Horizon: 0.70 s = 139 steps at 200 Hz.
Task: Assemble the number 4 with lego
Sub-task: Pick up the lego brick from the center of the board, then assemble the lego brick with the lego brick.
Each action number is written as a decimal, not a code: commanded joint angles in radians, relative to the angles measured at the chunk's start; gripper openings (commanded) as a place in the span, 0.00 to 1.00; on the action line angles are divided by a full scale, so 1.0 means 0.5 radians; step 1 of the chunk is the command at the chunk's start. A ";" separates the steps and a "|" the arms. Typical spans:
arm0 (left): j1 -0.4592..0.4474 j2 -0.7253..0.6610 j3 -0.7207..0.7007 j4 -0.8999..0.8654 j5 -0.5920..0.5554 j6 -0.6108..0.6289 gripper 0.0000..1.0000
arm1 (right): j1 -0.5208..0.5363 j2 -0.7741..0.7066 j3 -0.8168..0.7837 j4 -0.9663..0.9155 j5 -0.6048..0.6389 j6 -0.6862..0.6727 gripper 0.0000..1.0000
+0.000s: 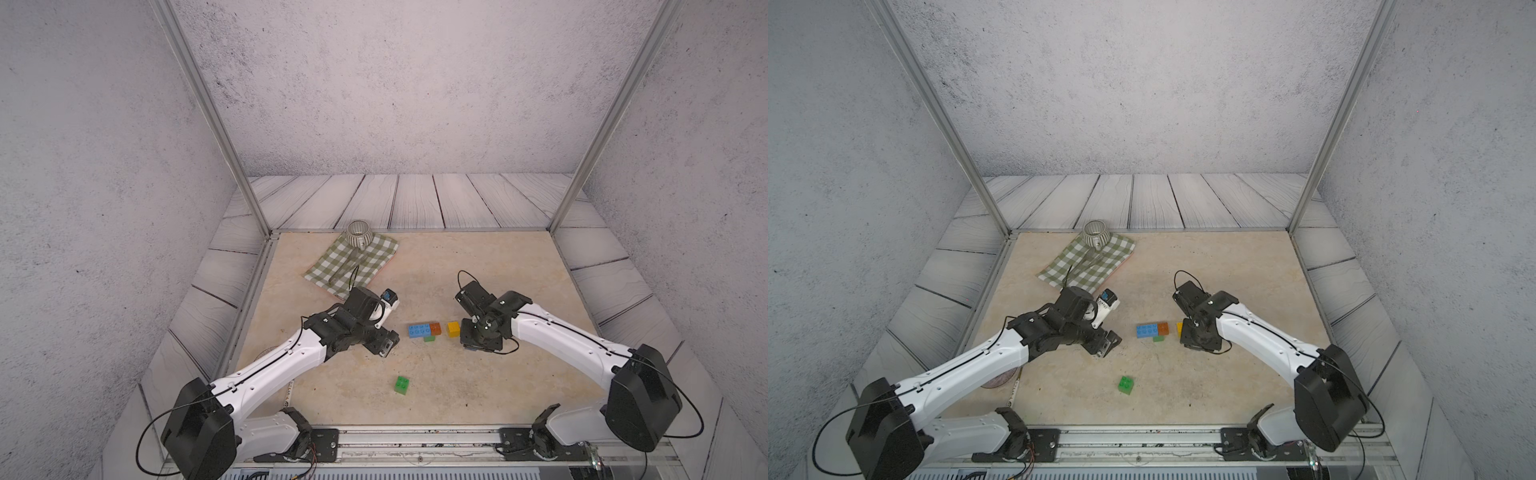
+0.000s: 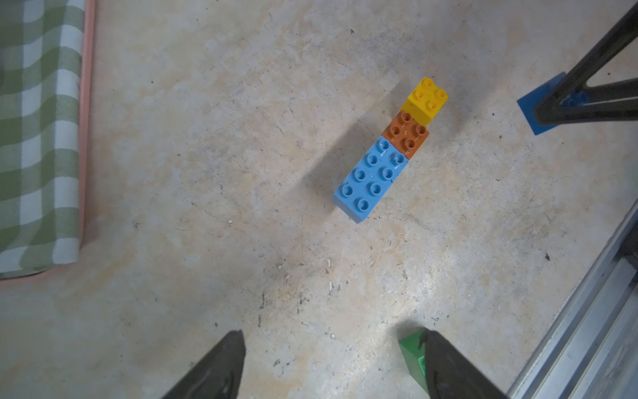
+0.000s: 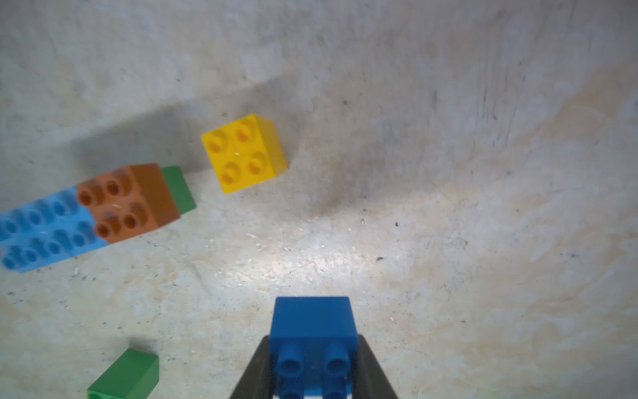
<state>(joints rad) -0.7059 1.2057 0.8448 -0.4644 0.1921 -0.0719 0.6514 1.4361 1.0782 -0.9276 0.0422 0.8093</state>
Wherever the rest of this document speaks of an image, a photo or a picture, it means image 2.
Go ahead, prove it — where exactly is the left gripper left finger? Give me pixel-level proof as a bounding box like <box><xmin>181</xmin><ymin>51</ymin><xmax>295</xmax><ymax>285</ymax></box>
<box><xmin>163</xmin><ymin>330</ymin><xmax>246</xmax><ymax>399</ymax></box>

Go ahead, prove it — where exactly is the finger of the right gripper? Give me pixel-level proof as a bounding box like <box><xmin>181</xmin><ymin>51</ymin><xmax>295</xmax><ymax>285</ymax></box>
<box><xmin>538</xmin><ymin>78</ymin><xmax>637</xmax><ymax>124</ymax></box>
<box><xmin>532</xmin><ymin>2</ymin><xmax>638</xmax><ymax>113</ymax></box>

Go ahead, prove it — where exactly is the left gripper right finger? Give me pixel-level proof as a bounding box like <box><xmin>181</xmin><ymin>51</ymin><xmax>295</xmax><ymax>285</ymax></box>
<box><xmin>419</xmin><ymin>329</ymin><xmax>508</xmax><ymax>399</ymax></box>

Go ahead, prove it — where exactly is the dark blue lego brick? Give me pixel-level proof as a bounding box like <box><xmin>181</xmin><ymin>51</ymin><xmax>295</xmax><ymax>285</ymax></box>
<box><xmin>517</xmin><ymin>71</ymin><xmax>591</xmax><ymax>136</ymax></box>

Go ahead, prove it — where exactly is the yellow lego brick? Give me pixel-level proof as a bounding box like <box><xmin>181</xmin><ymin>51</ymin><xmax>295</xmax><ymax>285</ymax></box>
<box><xmin>401</xmin><ymin>77</ymin><xmax>449</xmax><ymax>126</ymax></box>

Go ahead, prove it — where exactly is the light blue long lego brick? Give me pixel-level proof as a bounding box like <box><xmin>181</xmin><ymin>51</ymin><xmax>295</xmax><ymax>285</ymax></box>
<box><xmin>332</xmin><ymin>136</ymin><xmax>409</xmax><ymax>224</ymax></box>

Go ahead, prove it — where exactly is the orange lego brick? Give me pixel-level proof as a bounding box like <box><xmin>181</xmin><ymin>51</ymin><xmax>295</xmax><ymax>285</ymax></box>
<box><xmin>382</xmin><ymin>110</ymin><xmax>430</xmax><ymax>160</ymax></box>

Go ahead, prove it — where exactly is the green lego brick near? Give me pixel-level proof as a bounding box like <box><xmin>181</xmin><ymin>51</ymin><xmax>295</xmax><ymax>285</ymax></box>
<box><xmin>399</xmin><ymin>329</ymin><xmax>429</xmax><ymax>393</ymax></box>

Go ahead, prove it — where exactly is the green checkered cloth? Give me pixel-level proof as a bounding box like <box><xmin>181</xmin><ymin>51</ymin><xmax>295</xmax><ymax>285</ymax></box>
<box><xmin>1</xmin><ymin>1</ymin><xmax>96</xmax><ymax>279</ymax></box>

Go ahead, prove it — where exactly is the aluminium front rail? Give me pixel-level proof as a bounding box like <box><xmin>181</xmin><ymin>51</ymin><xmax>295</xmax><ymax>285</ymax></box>
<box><xmin>508</xmin><ymin>206</ymin><xmax>637</xmax><ymax>398</ymax></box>

